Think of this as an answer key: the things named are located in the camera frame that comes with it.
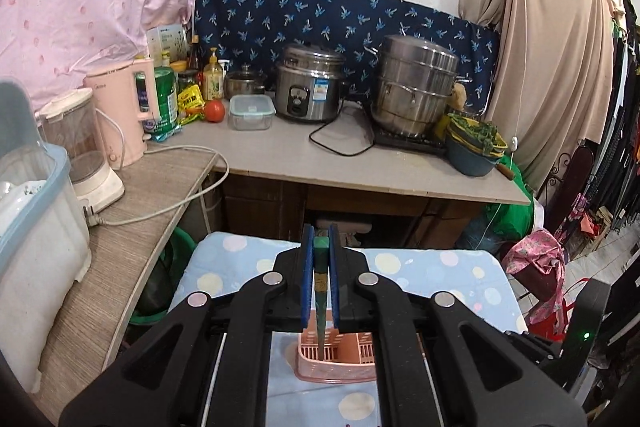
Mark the clear plastic food container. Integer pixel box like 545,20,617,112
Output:
228,94,276,131

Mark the beige hanging curtain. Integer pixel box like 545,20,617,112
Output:
459,0,614,187

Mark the yellow snack packet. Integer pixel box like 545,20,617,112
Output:
177,83,206,126

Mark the black induction cooktop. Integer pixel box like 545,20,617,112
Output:
367,106,447,157

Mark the pink floral bag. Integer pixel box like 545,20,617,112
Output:
500,229,566,326

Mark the red tomato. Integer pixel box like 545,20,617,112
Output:
203,100,226,124

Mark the green tin can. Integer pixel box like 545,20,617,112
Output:
151,66,178,142

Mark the navy floral backsplash cloth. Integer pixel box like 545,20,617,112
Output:
194,0,499,114

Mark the pink perforated utensil holder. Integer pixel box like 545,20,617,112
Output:
293,311,376,385

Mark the blue planet-print tablecloth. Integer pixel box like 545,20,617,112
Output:
171,232,527,426

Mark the white carton box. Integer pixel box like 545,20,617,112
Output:
145,24,189,67

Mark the white blender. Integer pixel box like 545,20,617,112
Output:
36,88,125,213

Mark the blue bowl of greens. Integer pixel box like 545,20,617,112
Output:
434,113,508,178

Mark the stainless steel steamer pot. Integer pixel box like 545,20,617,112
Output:
366,35,460,139

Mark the black power cord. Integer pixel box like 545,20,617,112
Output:
308,98,377,158

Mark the green chopstick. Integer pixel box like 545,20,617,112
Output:
314,236,330,361

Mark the white power cord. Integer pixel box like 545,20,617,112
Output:
81,143,231,228

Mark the yellow oil bottle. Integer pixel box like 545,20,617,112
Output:
203,48,224,102

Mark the pink electric kettle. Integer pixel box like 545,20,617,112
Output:
84,58,160,170

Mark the small steel lidded pot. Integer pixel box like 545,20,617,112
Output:
224,65,266,100

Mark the green plastic bag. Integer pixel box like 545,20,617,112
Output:
483,156,534,242

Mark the silver rice cooker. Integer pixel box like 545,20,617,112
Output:
274,43,345,124

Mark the blue white dish rack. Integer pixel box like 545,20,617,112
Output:
1,79,91,395

